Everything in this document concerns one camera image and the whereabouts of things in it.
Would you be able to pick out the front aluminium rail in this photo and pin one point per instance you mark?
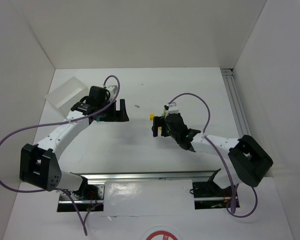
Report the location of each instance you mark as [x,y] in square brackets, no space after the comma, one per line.
[143,176]

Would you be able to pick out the clear plastic container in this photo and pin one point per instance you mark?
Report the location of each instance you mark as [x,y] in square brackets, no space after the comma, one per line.
[66,95]

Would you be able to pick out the right aluminium rail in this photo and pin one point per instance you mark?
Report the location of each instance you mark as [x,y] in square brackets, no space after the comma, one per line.
[236,105]

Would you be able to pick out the light green rectangular block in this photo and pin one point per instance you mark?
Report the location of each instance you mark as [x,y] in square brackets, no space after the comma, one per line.
[164,112]

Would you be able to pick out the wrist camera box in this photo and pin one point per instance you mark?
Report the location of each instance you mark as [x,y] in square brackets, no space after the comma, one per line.
[111,91]
[172,108]

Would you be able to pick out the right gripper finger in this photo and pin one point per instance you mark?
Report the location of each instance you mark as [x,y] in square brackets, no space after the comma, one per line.
[156,123]
[164,130]

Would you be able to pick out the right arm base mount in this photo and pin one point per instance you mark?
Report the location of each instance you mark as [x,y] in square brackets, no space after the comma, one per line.
[207,195]

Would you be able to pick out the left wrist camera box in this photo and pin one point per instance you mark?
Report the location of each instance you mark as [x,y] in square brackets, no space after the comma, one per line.
[111,91]

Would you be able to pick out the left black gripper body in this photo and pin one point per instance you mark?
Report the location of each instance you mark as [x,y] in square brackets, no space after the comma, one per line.
[114,113]

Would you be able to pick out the aluminium rail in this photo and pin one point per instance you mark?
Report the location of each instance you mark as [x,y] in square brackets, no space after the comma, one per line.
[143,176]
[236,105]

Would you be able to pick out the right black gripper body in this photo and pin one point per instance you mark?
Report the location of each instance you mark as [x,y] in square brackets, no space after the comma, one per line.
[162,126]

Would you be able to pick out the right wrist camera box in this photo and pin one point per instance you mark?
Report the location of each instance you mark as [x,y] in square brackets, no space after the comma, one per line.
[172,108]

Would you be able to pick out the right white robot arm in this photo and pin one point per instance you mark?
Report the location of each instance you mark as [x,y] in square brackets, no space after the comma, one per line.
[246,161]

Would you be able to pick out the red prohibition sign sticker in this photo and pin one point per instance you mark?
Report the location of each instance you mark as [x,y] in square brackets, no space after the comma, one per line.
[161,233]

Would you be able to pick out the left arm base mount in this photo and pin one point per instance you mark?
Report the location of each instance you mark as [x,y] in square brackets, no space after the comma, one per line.
[83,203]

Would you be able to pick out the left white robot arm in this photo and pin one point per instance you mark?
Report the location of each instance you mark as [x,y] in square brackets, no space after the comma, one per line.
[39,163]

